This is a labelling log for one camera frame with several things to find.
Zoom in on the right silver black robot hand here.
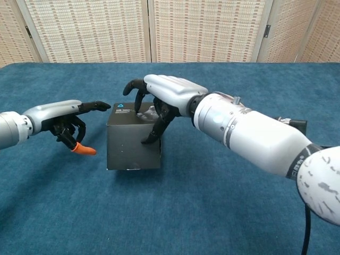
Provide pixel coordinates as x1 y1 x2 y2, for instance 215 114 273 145
122 74 209 145

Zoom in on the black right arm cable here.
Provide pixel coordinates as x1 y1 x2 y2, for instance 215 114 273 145
276 116 312 255

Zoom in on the blue felt table mat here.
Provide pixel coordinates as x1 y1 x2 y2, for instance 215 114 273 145
0 62 340 255

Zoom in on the black cardboard box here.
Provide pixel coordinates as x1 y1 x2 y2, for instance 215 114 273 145
106 101 163 171

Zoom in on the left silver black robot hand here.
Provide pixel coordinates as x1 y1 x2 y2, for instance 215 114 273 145
22 99 112 156

